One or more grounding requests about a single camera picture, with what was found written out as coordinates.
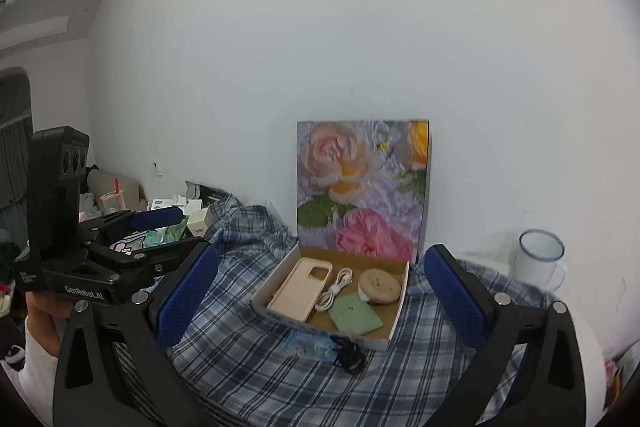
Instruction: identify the white small box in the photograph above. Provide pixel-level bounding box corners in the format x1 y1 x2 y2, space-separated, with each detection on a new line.
150 197 188 214

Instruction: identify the white enamel mug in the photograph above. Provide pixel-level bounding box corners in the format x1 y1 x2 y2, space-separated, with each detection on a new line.
510 229 568 293

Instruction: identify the green patterned packet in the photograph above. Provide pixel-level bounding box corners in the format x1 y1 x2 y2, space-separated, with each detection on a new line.
145 222 191 249

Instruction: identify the beige cushion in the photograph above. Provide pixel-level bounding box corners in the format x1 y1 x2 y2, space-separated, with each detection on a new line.
87 169 148 212

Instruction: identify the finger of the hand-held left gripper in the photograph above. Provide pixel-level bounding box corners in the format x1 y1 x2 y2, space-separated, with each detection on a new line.
77 206 185 240
87 236 210 283

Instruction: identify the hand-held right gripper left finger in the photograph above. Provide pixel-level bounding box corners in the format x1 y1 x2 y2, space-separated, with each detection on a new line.
52 241 221 427

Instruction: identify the black hair tie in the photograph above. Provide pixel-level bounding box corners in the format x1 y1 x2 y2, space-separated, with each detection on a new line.
332 336 368 375

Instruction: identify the blue plaid cloth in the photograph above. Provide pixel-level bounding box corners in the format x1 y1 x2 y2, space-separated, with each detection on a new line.
107 194 566 427

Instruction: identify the cardboard box with floral lid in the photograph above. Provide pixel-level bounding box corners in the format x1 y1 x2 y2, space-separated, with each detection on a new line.
250 119 432 352

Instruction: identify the cream cardboard box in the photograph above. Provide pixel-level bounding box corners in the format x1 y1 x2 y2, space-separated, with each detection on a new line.
187 208 216 238

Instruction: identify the white charging cable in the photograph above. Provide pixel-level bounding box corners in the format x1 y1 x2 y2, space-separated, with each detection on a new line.
314 268 354 314

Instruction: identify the beige phone case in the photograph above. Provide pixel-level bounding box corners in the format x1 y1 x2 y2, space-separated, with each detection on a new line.
266 258 334 324

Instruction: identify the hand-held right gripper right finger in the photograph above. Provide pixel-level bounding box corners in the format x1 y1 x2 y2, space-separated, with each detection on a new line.
423 244 587 427

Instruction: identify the green felt pouch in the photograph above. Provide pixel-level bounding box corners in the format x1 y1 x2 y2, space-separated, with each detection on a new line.
328 294 384 337

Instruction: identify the clear plastic bag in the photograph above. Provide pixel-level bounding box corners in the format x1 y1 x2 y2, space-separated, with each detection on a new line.
250 197 291 228

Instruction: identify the round wooden disc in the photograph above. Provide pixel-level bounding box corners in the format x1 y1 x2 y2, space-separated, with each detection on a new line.
356 268 403 306

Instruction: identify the plastic cup with red straw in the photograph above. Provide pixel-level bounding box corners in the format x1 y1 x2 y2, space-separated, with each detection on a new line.
99 177 126 215

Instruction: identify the grey curtain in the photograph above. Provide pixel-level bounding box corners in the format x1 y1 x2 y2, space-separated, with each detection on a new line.
0 67 33 208

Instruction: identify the blue plastic packet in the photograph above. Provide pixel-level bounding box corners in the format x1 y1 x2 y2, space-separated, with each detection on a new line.
282 332 341 360

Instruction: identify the person's left hand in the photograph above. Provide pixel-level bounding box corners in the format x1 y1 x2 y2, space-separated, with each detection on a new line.
24 289 76 355

